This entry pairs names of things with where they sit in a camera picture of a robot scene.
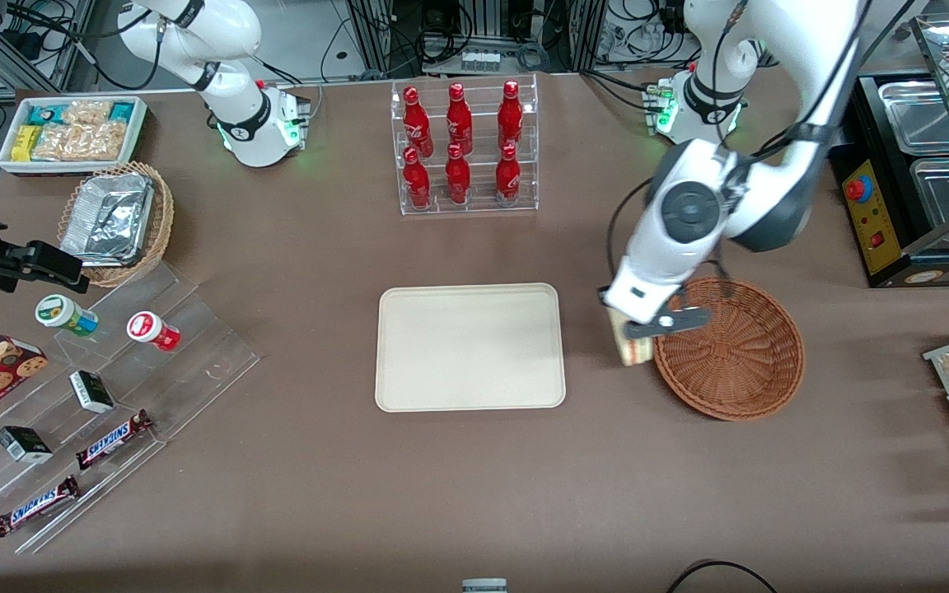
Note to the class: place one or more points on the triangular sandwich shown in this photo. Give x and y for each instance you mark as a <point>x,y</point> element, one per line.
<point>635,352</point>

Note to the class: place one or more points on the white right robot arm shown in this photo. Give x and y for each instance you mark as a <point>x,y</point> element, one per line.
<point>236,33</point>

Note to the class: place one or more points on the light wicker basket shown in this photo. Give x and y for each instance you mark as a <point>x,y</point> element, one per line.
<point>161,222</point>

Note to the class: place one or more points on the brown wicker basket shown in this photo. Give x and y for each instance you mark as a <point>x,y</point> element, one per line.
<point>738,371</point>

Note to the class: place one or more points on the beige rectangular tray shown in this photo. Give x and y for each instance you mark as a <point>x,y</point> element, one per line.
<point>469,347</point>

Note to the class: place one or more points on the green lid cup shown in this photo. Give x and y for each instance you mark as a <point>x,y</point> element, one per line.
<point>58,311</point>

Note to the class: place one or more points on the aluminium foil container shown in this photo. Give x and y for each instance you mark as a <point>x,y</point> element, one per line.
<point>108,218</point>

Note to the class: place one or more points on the white snack bin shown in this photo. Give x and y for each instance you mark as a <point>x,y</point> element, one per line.
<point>71,167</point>

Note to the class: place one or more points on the yellow snack packet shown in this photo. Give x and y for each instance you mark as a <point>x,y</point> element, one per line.
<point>25,142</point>

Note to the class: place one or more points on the red lid cup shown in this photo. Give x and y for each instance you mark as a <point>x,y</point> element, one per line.
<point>147,328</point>

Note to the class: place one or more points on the large clear cracker bag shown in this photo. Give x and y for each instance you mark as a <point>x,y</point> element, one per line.
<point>83,142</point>

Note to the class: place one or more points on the small black box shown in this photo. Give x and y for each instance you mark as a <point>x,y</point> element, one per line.
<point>23,445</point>
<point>91,391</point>

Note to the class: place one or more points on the large teal snack packet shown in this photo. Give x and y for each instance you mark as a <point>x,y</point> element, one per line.
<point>46,114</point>

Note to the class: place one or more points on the red cola bottle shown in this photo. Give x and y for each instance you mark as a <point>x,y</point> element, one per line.
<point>508,179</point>
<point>417,183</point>
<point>459,119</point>
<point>417,123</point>
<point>458,179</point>
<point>510,115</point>

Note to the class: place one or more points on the small clear cracker bag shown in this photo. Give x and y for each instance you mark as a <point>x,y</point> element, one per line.
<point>89,111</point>

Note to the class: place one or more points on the clear acrylic bottle rack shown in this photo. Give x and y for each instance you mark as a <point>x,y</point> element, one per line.
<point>479,206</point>

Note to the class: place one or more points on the small teal snack packet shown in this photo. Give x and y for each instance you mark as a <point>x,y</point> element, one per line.
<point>123,111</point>

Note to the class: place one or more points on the clear acrylic stepped shelf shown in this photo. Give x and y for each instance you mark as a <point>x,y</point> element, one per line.
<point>194,354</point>

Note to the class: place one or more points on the snickers bar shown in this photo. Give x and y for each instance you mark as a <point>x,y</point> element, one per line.
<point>112,439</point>
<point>34,506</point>

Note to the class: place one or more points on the black food warmer machine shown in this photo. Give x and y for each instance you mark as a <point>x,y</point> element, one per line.
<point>878,247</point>

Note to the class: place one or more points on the white power strip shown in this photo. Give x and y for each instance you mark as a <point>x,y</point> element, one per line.
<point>481,60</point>

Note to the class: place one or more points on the grey device top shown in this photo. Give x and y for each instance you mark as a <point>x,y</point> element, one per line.
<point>484,586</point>

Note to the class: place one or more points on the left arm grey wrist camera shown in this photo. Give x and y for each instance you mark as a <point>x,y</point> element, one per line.
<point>684,319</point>

